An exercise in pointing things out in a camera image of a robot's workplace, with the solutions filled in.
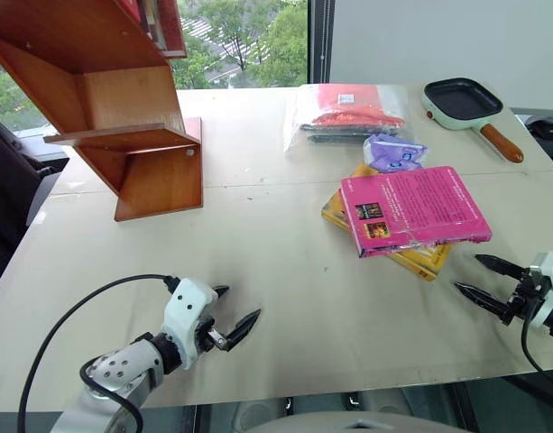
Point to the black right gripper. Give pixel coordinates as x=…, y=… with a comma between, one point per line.
x=528, y=295

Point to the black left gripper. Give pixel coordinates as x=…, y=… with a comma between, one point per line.
x=210, y=338

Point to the pink book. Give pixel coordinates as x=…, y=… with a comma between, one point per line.
x=416, y=207

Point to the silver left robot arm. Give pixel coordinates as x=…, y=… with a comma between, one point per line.
x=118, y=370

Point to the yellow book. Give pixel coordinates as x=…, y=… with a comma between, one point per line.
x=427, y=261

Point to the wooden slanted bookshelf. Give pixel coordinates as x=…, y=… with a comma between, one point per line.
x=145, y=180

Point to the purple tissue pack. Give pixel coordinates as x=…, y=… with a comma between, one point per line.
x=391, y=155

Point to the grey robot torso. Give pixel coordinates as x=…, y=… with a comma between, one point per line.
x=362, y=424

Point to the green electric frying pan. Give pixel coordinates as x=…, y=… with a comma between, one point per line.
x=463, y=104

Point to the clear bag with red cloth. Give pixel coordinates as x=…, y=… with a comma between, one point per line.
x=348, y=110

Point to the black chair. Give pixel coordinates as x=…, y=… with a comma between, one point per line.
x=10, y=189

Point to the dark upright books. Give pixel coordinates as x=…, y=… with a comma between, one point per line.
x=150, y=18

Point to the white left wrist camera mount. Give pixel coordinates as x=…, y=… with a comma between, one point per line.
x=186, y=311

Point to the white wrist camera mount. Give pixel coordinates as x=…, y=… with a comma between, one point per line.
x=551, y=270
x=186, y=311

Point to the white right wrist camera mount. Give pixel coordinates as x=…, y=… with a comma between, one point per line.
x=551, y=270

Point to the dark window frame post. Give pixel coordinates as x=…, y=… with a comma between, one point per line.
x=320, y=40

